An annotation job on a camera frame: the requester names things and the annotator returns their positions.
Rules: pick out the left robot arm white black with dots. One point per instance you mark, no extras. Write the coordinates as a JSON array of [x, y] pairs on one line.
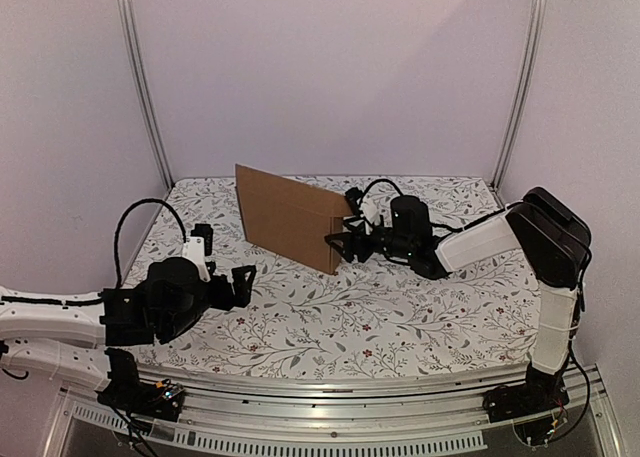
[[84, 340]]

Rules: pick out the left aluminium frame post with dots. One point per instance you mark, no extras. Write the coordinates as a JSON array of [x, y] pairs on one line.
[[141, 84]]

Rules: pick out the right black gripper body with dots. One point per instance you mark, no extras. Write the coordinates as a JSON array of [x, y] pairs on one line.
[[361, 242]]

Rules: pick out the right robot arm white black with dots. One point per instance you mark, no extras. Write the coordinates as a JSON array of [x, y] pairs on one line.
[[554, 240]]

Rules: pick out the front aluminium rail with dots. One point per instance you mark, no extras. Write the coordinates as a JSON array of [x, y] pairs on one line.
[[438, 415]]

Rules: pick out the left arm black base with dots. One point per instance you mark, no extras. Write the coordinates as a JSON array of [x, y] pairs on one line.
[[126, 392]]

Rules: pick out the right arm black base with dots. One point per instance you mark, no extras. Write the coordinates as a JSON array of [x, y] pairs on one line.
[[530, 397]]

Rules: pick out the brown cardboard paper box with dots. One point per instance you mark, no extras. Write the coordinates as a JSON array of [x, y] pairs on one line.
[[290, 218]]

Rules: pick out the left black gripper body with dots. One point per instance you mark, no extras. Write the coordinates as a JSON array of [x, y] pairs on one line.
[[221, 301]]

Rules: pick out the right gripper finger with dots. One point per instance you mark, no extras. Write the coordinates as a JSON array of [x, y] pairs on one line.
[[351, 246], [360, 224]]

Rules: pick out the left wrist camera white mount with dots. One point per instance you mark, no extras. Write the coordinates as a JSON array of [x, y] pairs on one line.
[[198, 247]]

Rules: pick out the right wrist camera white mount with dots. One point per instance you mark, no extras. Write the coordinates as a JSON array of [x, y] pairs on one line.
[[364, 207]]

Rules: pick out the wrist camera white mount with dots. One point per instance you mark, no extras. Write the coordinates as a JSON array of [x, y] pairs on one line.
[[198, 247], [364, 207]]

